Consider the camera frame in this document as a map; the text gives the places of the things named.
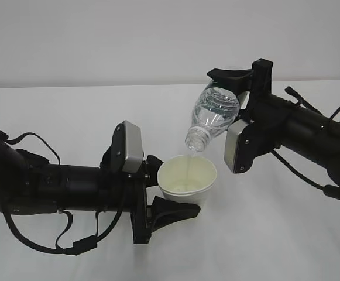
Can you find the white paper cup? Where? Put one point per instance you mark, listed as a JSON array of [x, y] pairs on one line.
[[187, 179]]

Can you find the clear water bottle green label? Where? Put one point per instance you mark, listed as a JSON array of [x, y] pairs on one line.
[[214, 110]]

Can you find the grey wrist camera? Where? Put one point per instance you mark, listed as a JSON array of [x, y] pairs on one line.
[[233, 135], [133, 148]]

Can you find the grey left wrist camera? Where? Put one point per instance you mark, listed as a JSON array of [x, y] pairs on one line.
[[133, 148]]

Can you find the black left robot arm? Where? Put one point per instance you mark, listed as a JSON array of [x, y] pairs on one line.
[[30, 185]]

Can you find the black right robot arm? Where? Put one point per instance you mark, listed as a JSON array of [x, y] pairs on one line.
[[313, 136]]

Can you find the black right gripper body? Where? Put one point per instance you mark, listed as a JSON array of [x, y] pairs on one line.
[[265, 115]]

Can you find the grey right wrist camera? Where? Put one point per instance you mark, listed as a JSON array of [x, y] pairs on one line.
[[233, 135]]

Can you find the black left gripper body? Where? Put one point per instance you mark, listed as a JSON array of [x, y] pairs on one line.
[[122, 191]]

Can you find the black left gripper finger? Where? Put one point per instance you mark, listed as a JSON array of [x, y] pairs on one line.
[[163, 212], [152, 166]]

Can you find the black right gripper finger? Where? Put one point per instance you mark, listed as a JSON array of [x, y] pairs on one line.
[[235, 81]]

